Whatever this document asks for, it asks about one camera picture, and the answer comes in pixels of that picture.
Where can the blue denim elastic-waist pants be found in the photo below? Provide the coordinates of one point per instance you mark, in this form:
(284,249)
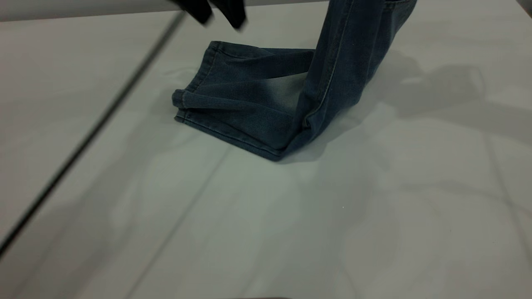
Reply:
(249,95)

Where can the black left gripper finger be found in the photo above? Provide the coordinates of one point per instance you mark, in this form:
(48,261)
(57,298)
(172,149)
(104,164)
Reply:
(195,9)
(232,12)

